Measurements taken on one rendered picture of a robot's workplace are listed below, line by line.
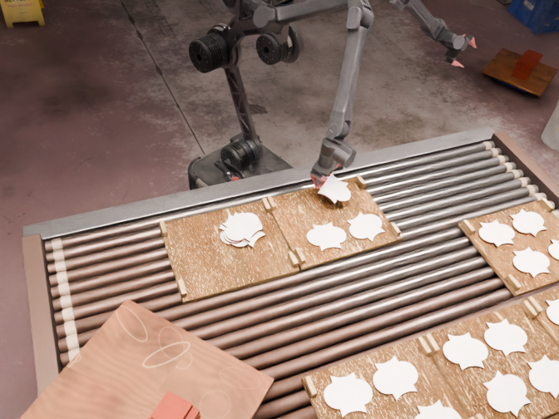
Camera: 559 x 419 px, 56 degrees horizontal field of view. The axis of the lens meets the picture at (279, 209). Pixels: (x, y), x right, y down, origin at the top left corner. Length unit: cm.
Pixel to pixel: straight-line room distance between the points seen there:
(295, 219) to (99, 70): 284
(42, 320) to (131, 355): 35
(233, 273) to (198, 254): 14
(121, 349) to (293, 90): 307
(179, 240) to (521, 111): 342
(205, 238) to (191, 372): 57
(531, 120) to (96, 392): 391
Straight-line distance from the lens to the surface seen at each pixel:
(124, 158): 365
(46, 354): 172
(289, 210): 201
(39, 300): 183
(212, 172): 315
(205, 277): 180
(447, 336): 183
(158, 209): 204
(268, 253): 187
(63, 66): 459
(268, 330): 173
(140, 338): 158
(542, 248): 223
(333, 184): 204
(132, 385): 152
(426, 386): 172
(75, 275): 190
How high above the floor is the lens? 241
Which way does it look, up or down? 47 degrees down
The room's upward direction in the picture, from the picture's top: 7 degrees clockwise
